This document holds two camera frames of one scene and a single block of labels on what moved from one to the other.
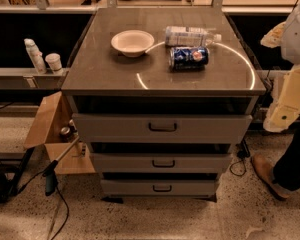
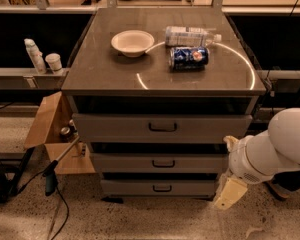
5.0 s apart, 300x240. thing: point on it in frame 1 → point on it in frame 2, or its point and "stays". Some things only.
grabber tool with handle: x=50 y=175 stays
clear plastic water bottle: x=190 y=36 stays
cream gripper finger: x=292 y=100 → x=230 y=190
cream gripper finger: x=274 y=37 → x=232 y=143
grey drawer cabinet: x=162 y=96 stays
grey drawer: x=161 y=162 stays
